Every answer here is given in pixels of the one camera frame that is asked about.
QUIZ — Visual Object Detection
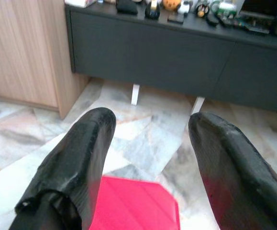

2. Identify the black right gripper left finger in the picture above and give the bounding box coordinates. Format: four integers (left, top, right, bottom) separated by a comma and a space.
9, 107, 117, 230

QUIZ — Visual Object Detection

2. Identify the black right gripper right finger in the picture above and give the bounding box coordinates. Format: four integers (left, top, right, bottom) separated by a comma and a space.
188, 112, 277, 230

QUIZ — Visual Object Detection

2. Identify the white console leg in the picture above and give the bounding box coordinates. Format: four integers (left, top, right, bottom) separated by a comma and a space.
131, 83, 141, 106
190, 96, 206, 115

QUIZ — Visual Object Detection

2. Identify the light wooden cabinet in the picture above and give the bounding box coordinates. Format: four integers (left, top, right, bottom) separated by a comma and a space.
0, 0, 91, 120

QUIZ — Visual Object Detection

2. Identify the dark grey tv console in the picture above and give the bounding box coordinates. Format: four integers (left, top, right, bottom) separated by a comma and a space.
65, 3, 277, 115

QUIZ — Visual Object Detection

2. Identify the long black remote control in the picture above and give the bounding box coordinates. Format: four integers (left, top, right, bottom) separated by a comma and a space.
216, 15, 271, 36

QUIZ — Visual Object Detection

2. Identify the white paper box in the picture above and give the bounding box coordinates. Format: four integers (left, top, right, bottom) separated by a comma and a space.
65, 0, 97, 8

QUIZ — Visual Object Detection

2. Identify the black pouch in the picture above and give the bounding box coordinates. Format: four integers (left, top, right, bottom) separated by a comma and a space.
116, 0, 139, 16

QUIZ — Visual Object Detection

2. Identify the flat black box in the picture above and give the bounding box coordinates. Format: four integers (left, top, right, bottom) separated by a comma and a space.
167, 14, 185, 25

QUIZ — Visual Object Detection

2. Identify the green white toy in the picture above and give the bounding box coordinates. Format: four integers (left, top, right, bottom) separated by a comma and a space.
211, 0, 237, 18

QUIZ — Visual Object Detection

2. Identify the penguin toy figure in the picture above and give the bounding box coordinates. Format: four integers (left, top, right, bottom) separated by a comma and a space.
195, 2, 210, 18

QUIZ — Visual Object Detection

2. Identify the black tape dispenser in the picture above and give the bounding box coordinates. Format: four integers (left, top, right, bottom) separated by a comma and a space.
144, 0, 161, 20

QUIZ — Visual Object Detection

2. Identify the white black toy figure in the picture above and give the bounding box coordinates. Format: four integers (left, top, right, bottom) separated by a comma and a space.
177, 0, 192, 15

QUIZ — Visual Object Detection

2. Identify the orange spotted toy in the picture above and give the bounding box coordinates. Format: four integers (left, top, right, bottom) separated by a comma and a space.
162, 0, 182, 12

